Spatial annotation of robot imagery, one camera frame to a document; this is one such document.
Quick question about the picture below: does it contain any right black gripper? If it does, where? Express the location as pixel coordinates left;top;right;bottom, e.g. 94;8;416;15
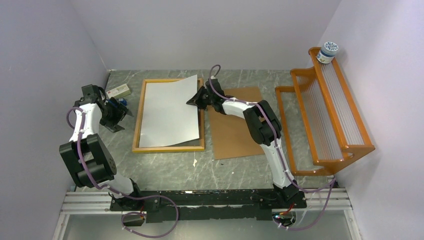
186;86;215;111

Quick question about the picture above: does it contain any yellow wooden picture frame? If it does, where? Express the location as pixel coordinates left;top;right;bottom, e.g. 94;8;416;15
131;78;206;153

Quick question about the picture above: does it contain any building and sky photo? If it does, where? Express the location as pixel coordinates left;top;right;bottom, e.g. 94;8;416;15
138;75;200;148

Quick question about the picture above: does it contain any brown frame backing board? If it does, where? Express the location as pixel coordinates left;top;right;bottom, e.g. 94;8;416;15
207;106;264;160

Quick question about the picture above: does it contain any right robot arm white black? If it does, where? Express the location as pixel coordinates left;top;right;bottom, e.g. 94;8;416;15
186;78;299;208

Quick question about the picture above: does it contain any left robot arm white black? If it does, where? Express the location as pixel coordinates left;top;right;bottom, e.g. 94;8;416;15
59;84;143;210

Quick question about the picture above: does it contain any blue stapler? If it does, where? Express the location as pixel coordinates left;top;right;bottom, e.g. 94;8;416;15
117;98;128;106

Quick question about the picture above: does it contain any small staples box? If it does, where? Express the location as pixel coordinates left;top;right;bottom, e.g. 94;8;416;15
105;83;131;99

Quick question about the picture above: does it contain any orange wooden rack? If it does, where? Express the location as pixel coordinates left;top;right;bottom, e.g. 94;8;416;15
275;47;376;176

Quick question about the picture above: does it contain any small blue white jar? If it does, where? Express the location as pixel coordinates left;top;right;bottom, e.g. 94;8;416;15
316;41;339;64

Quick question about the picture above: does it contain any aluminium extrusion frame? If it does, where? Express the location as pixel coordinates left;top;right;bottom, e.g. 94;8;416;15
53;188;362;240

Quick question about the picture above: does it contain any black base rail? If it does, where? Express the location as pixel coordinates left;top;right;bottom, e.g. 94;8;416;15
109;188;307;223

